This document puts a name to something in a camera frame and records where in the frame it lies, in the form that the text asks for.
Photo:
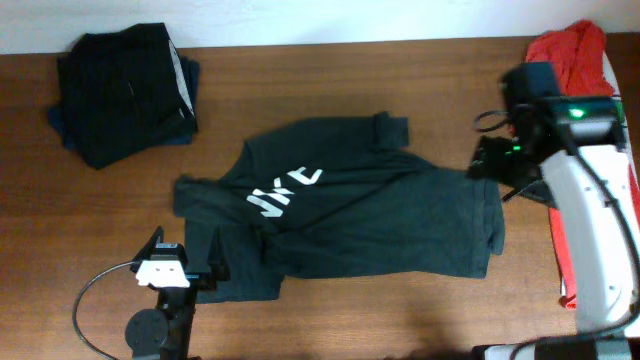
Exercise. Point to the red t-shirt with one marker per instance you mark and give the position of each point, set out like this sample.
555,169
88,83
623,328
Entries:
575,54

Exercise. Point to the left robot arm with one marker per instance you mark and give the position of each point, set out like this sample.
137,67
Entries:
164,331

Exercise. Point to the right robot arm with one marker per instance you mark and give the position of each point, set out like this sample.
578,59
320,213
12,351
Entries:
570,153

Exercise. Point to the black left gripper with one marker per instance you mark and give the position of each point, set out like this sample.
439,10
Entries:
216,259

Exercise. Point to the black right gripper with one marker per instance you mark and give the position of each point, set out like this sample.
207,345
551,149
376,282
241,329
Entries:
482,165

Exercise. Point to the folded navy blue garment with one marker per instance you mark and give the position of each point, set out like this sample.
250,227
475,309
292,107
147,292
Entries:
191,71

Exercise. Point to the folded black garment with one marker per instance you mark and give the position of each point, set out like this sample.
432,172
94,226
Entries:
124,92

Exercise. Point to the dark green Nike t-shirt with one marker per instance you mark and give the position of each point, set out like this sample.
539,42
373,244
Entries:
336,198

